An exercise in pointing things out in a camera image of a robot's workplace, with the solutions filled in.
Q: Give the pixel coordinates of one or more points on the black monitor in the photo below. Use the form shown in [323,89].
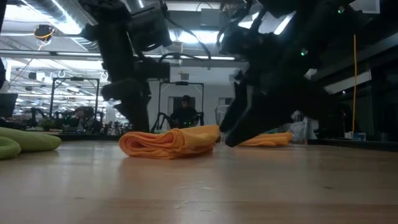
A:
[7,105]

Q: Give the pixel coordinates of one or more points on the orange microfiber towel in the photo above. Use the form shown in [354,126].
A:
[270,140]
[171,143]

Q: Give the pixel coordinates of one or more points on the black robot station frame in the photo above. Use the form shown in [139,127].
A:
[74,78]
[181,83]

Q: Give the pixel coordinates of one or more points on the green microfiber towel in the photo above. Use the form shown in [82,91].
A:
[31,140]

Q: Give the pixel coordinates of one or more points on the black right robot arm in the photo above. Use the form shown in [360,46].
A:
[317,25]

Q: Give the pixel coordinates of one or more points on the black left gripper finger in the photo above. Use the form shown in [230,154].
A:
[133,109]

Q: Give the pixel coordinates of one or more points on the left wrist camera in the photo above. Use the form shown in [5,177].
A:
[149,28]

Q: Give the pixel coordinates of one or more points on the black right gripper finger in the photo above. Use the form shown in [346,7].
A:
[237,102]
[258,121]

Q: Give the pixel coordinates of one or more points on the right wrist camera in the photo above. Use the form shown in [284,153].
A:
[233,40]

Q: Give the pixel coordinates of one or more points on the clear plastic bin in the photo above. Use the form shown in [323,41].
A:
[300,127]

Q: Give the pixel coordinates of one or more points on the small green potted plant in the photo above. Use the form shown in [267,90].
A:
[46,124]

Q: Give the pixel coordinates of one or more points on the black background robot arm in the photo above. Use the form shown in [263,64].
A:
[201,118]
[159,121]

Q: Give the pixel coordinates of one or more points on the black aluminium table frame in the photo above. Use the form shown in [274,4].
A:
[357,145]

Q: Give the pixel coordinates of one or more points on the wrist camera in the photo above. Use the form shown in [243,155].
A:
[149,28]
[233,40]

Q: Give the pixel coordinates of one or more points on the person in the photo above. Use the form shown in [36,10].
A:
[185,116]
[82,118]

